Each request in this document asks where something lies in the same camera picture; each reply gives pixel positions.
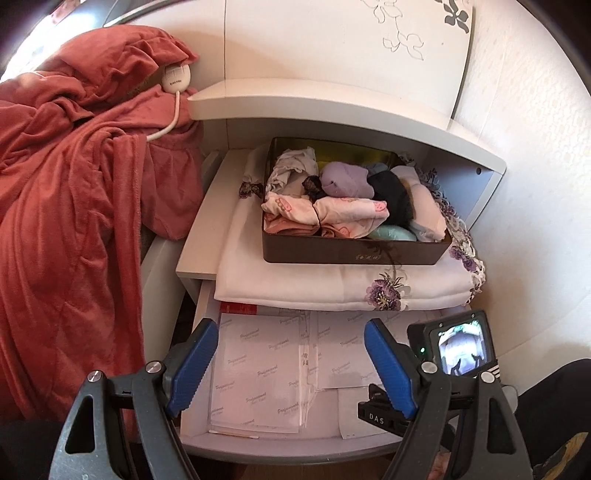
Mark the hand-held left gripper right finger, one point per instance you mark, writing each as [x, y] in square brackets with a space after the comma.
[390, 364]

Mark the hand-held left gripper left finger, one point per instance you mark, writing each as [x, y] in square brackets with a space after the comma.
[191, 364]

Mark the grey-front nightstand drawer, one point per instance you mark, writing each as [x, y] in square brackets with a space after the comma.
[277, 445]

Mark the brown tin box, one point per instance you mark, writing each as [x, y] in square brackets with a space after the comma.
[351, 251]

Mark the light blue soft roll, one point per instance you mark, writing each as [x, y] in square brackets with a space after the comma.
[392, 233]

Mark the cream garment bundle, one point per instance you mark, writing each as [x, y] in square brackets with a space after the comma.
[427, 212]

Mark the pink strawberry-print garment bundle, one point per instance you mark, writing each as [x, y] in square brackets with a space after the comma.
[341, 212]

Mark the black knit cloth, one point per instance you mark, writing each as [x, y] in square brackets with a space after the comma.
[392, 194]

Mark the lilac soft cloth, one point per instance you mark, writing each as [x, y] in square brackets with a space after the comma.
[346, 180]

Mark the navy lace garment bundle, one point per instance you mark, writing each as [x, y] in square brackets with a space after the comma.
[313, 187]

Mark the blue-grey soft cloth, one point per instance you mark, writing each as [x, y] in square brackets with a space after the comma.
[376, 167]

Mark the light grey garment bundle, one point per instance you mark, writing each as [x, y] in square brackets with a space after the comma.
[288, 170]

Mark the printed white paper sheets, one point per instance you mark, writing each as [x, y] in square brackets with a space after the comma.
[249, 360]

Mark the red booklet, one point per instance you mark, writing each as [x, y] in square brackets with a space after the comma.
[238, 308]

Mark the white floral folded cloth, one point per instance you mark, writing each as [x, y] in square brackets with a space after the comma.
[300, 281]

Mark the red fleece blanket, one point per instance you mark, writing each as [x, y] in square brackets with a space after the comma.
[69, 230]

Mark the white bedside nightstand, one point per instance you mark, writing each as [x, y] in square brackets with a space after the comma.
[323, 101]

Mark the white heating controller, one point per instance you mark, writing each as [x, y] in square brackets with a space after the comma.
[178, 78]

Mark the bed headboard with dark panels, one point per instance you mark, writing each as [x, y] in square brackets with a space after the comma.
[115, 7]

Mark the white bed frame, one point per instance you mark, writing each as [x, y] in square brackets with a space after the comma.
[161, 263]

